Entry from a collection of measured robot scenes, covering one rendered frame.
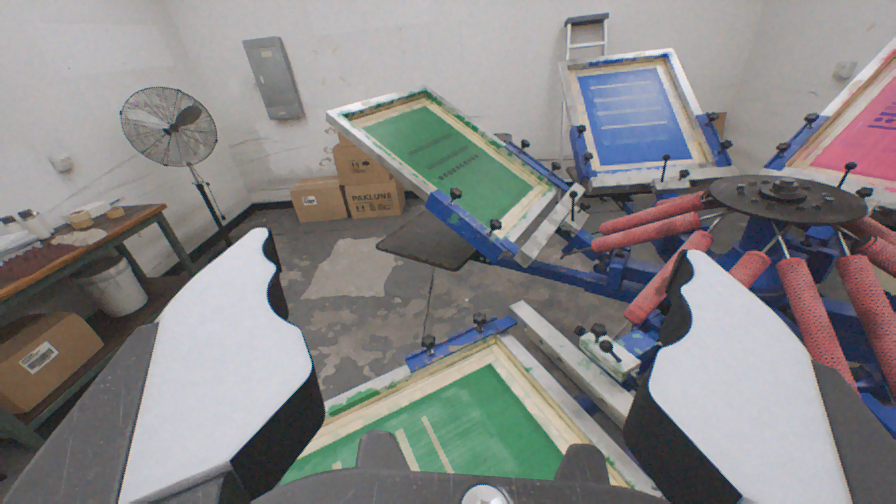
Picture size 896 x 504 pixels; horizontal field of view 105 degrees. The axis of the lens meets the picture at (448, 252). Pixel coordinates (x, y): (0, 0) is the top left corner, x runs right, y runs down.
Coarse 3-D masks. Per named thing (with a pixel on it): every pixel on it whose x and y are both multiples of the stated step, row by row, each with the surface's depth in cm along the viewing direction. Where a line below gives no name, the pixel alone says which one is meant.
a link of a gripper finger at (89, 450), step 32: (128, 352) 6; (96, 384) 6; (128, 384) 6; (96, 416) 5; (128, 416) 5; (64, 448) 5; (96, 448) 5; (128, 448) 5; (32, 480) 5; (64, 480) 5; (96, 480) 5; (224, 480) 5
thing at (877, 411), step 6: (870, 408) 67; (876, 408) 67; (882, 408) 67; (888, 408) 66; (894, 408) 66; (876, 414) 66; (882, 414) 66; (888, 414) 66; (894, 414) 65; (882, 420) 65; (888, 420) 65; (894, 420) 65; (888, 426) 64; (894, 426) 64; (894, 432) 63; (894, 438) 63
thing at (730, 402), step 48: (672, 288) 11; (720, 288) 9; (672, 336) 9; (720, 336) 7; (768, 336) 7; (672, 384) 6; (720, 384) 6; (768, 384) 6; (816, 384) 6; (624, 432) 7; (672, 432) 6; (720, 432) 6; (768, 432) 6; (816, 432) 6; (672, 480) 6; (720, 480) 5; (768, 480) 5; (816, 480) 5
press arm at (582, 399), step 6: (648, 360) 95; (642, 366) 93; (648, 366) 93; (642, 372) 92; (630, 390) 92; (576, 396) 88; (582, 396) 88; (582, 402) 86; (588, 402) 86; (582, 408) 85; (588, 408) 85; (594, 408) 87; (600, 408) 88; (588, 414) 87
